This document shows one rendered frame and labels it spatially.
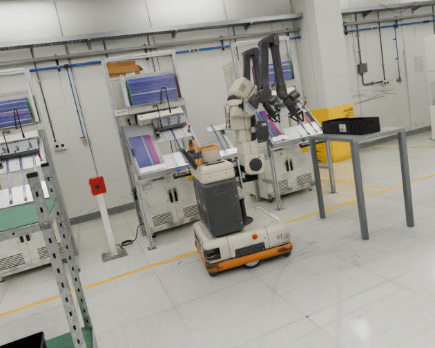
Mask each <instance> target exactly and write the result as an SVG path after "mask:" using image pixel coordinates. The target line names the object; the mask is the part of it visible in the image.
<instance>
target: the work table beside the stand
mask: <svg viewBox="0 0 435 348"><path fill-rule="evenodd" d="M394 133H398V144H399V152H400V165H401V173H402V181H403V194H404V202H405V215H406V223H407V226H408V227H410V228H411V227H413V226H414V214H413V206H412V192H411V184H410V176H409V162H408V154H407V140H406V132H405V127H380V131H378V132H375V133H369V134H366V135H336V134H323V133H321V134H317V135H310V136H309V143H310V149H311V158H312V164H313V173H314V178H315V183H316V193H317V198H318V208H319V213H320V218H321V219H324V218H326V216H325V207H324V202H323V196H322V187H321V181H320V171H319V166H318V156H317V151H316V141H315V139H317V140H327V141H336V142H350V147H351V158H352V164H353V170H354V181H355V187H356V198H357V204H358V214H359V220H360V231H361V237H362V239H363V240H368V239H369V233H368V226H367V215H366V208H365V197H364V191H363V180H362V173H361V167H360V156H359V150H358V142H359V141H363V140H366V139H371V138H375V137H381V136H384V135H390V134H394Z"/></svg>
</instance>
